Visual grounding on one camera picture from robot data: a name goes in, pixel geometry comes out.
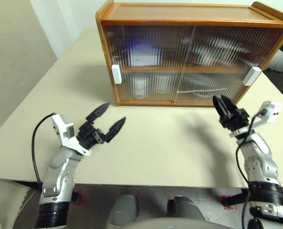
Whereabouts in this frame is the white door handle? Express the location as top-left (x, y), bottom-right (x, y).
top-left (111, 64), bottom-right (122, 84)
top-left (242, 66), bottom-right (262, 86)

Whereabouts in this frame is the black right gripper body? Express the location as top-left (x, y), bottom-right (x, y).
top-left (219, 108), bottom-right (251, 132)

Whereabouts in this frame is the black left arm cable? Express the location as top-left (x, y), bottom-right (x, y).
top-left (31, 112), bottom-right (57, 183)

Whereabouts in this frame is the ribbed glass sliding door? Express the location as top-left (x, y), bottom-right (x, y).
top-left (103, 23), bottom-right (196, 105)
top-left (174, 25), bottom-right (283, 107)

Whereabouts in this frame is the grey curved robot body edge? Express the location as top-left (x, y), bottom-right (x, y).
top-left (121, 217), bottom-right (235, 229)

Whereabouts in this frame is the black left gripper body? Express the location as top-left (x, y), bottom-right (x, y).
top-left (76, 121), bottom-right (107, 149)

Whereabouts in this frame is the purple tissue pack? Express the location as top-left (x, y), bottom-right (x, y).
top-left (126, 38), bottom-right (162, 67)

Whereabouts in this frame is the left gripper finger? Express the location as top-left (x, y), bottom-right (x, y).
top-left (85, 102), bottom-right (111, 123)
top-left (105, 116), bottom-right (127, 144)

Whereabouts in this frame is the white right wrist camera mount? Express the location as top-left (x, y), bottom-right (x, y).
top-left (228, 101), bottom-right (283, 139)

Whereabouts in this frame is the dark grey rounded shape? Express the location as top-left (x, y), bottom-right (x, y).
top-left (167, 195), bottom-right (206, 221)

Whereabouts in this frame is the silver metal bowl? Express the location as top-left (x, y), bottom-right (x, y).
top-left (188, 35), bottom-right (255, 66)

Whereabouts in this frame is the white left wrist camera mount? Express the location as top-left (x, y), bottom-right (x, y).
top-left (51, 114), bottom-right (92, 156)

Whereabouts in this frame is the wooden cabinet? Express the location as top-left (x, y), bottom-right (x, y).
top-left (95, 1), bottom-right (283, 107)

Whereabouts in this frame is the white jar blue label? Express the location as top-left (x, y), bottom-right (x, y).
top-left (155, 71), bottom-right (174, 94)
top-left (133, 73), bottom-right (148, 99)

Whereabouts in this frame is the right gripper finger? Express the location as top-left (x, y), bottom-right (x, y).
top-left (220, 94), bottom-right (239, 118)
top-left (212, 95), bottom-right (228, 121)

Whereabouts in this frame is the black table leg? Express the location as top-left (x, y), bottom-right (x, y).
top-left (223, 188), bottom-right (249, 207)

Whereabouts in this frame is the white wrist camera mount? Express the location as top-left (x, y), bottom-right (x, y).
top-left (51, 114), bottom-right (92, 156)
top-left (228, 101), bottom-right (283, 139)

